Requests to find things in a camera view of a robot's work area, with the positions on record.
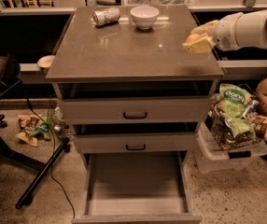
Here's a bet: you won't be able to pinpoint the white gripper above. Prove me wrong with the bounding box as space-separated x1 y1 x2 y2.
182 12 243 53

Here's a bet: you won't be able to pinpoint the small orange fruit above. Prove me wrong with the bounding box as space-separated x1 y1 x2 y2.
185 34 200 43

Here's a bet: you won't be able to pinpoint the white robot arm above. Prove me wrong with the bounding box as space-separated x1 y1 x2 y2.
182 9 267 53

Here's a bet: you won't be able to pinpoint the top grey drawer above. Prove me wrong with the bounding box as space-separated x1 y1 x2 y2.
58 97 211 124

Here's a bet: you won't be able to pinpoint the grey drawer cabinet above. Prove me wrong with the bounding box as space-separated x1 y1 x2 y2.
45 5 225 224

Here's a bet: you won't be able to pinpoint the middle grey drawer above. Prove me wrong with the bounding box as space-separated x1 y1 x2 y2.
73 133 195 153

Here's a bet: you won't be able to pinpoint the bottom grey open drawer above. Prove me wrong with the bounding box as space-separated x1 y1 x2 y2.
72 151 202 224

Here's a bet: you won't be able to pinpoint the white ceramic bowl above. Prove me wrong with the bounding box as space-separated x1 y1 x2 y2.
130 6 160 30

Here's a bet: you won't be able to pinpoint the green dang chip bag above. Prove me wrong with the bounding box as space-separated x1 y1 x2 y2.
217 83 256 140

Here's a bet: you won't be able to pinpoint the tipped soda can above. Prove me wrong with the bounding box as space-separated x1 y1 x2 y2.
91 7 120 27

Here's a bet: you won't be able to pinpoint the brown snack bag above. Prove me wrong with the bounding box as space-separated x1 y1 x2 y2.
246 113 267 141

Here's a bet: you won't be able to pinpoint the clear plastic storage bin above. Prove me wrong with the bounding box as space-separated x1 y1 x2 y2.
193 123 267 174

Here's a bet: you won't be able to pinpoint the small bowl on ledge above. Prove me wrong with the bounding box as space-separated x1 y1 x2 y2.
37 55 55 69

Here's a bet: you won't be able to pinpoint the snack bags on floor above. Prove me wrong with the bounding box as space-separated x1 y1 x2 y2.
16 115 51 147

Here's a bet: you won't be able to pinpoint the black stand legs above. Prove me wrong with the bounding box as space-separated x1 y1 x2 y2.
0 77 69 209

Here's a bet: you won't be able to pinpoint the wire basket of snacks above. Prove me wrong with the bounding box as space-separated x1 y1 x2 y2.
205 84 261 151

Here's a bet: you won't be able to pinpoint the small wire basket floor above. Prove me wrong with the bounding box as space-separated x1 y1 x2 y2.
47 106 72 140

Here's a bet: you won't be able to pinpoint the black power cable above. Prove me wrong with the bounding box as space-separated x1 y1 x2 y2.
21 84 76 219

